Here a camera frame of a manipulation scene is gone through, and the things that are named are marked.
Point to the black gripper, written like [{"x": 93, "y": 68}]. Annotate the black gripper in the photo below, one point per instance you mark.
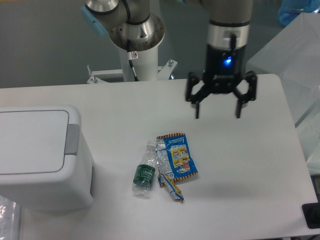
[{"x": 222, "y": 67}]

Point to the grey lid push button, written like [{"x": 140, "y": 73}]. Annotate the grey lid push button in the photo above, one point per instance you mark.
[{"x": 72, "y": 139}]

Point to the white trash can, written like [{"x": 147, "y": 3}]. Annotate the white trash can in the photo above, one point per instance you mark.
[{"x": 70, "y": 188}]

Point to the white trash can lid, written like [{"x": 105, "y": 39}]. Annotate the white trash can lid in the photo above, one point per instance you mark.
[{"x": 32, "y": 142}]

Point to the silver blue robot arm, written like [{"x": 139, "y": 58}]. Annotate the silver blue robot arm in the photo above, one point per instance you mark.
[{"x": 134, "y": 29}]

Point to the translucent white box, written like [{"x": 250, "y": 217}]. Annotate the translucent white box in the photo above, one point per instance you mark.
[{"x": 294, "y": 56}]

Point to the blue snack wrapper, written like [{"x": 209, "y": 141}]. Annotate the blue snack wrapper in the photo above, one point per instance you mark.
[{"x": 173, "y": 157}]

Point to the blue plastic bag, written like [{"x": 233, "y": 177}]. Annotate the blue plastic bag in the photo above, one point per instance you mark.
[{"x": 290, "y": 9}]

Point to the crushed clear plastic bottle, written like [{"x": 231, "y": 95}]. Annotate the crushed clear plastic bottle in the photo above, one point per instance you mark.
[{"x": 145, "y": 171}]

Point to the torn snack wrapper strip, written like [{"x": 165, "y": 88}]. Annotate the torn snack wrapper strip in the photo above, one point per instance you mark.
[{"x": 173, "y": 190}]

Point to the black device at edge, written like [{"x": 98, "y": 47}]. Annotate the black device at edge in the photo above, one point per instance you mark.
[{"x": 311, "y": 212}]

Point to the clear plastic bag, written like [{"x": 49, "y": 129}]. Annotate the clear plastic bag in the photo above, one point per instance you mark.
[{"x": 10, "y": 218}]

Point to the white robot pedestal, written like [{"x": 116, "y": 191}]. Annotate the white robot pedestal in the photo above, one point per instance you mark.
[{"x": 142, "y": 64}]

